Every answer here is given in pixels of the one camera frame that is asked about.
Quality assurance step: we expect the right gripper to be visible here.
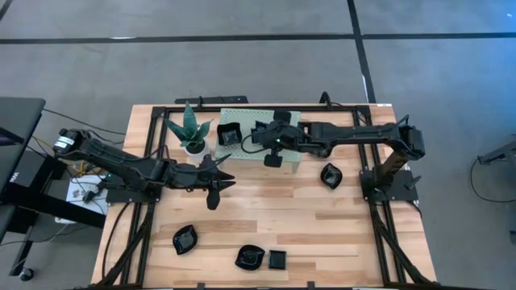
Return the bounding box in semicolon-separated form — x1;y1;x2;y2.
252;111;302;169

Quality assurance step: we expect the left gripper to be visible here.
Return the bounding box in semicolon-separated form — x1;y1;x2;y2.
173;155;236;211

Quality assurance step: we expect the black wavy square mini plate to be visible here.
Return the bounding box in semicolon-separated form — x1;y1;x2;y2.
216;122;243;147

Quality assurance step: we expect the black wavy oval mini plate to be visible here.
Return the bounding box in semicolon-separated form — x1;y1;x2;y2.
234;243;266;271

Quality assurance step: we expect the black leaf-shaped mini plate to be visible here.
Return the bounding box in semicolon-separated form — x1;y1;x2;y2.
320;162;343;191
172;224;199;256

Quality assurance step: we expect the black small square mini plate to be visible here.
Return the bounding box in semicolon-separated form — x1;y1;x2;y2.
268;249;288;271

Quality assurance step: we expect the pale green perforated metal shelf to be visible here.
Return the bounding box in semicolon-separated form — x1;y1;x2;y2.
214;107;302;174

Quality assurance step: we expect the white plant pot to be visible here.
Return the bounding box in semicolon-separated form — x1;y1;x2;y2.
183;139;210;160

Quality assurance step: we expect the black power strip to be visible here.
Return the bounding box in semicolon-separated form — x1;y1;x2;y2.
174;95;250;106

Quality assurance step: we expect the green snake plant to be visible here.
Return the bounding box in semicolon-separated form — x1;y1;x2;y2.
163;101;214;152

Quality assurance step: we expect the white printed box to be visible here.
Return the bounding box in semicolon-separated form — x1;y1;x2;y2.
66;175;110;217

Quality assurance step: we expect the black desk top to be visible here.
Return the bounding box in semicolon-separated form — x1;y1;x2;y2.
0;96;47;194

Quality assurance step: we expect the grey metal stand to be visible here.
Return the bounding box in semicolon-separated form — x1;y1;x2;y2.
478;136;516;166

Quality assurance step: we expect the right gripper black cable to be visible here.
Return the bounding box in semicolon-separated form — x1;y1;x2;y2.
240;132;280;155

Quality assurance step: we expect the black cable loop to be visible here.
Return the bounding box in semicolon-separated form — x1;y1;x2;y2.
318;91;335;109

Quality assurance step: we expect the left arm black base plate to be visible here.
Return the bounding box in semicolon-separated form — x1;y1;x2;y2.
105;172;162;205

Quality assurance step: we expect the thick black base cable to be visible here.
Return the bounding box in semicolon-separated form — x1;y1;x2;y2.
101;201;132;281

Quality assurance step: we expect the yellow cable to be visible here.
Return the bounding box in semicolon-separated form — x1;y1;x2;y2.
34;136;102;178

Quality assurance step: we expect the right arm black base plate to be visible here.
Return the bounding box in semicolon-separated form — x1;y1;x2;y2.
360;168;420;202

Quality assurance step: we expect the thin black floor cable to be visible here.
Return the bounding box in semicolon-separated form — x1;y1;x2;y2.
42;107;127;136
469;156;516;204

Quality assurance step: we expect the black desk frame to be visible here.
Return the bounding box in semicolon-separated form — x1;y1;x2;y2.
0;152;108;279

